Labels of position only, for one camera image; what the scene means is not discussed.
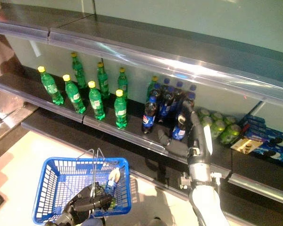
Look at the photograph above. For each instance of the shelf upright post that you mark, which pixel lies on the shelf upright post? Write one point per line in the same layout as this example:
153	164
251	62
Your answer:
94	7

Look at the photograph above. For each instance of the blue plastic shopping basket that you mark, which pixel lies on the blue plastic shopping basket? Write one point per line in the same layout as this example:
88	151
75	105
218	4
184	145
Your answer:
52	183

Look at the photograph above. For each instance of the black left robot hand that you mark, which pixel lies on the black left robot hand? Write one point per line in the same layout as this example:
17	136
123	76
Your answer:
92	197

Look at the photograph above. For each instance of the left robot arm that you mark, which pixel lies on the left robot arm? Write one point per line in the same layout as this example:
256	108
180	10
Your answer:
61	217

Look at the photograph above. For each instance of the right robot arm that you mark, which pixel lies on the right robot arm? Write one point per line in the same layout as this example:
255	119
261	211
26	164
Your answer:
202	200

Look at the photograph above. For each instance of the small tan cookie pack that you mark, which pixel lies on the small tan cookie pack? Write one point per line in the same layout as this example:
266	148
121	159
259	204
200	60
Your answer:
246	146

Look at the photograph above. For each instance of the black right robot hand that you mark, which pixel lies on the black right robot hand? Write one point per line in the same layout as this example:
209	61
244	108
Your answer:
199	146

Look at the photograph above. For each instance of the green soda bottle yellow cap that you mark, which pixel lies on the green soda bottle yellow cap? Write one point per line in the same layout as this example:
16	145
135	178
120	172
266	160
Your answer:
74	96
120	113
103	80
123	82
79	70
96	103
151	88
52	89

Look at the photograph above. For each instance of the adjacent brown shelf unit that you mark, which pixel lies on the adjacent brown shelf unit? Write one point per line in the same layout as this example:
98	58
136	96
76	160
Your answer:
2	66

